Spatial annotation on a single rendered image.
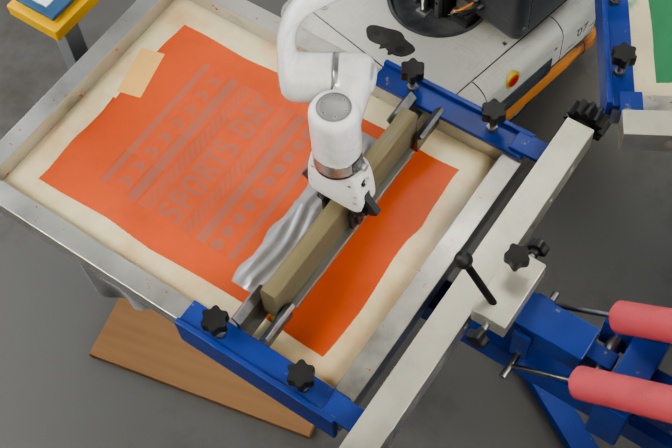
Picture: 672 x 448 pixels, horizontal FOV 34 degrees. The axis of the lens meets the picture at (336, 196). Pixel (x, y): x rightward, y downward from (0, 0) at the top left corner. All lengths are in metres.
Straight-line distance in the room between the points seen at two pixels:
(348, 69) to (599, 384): 0.57
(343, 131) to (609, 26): 0.69
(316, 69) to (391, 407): 0.50
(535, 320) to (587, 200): 1.36
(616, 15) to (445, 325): 0.71
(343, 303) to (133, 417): 1.12
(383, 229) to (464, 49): 1.15
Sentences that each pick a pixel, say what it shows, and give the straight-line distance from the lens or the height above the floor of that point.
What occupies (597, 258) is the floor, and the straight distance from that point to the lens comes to 2.95.
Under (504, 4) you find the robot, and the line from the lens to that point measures 2.84.
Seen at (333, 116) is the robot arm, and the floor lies 1.31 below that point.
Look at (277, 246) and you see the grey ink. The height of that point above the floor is 0.96.
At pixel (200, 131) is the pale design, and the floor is 0.96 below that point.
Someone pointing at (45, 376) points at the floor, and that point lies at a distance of 2.91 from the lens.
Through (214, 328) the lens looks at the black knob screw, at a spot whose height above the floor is 1.06.
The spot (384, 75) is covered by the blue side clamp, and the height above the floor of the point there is 1.00.
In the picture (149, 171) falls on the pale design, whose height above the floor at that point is 0.95.
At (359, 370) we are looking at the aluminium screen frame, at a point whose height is 0.99.
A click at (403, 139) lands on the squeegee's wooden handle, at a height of 1.04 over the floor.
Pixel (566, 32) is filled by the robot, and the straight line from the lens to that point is 3.04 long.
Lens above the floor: 2.58
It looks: 59 degrees down
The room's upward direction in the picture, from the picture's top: 6 degrees counter-clockwise
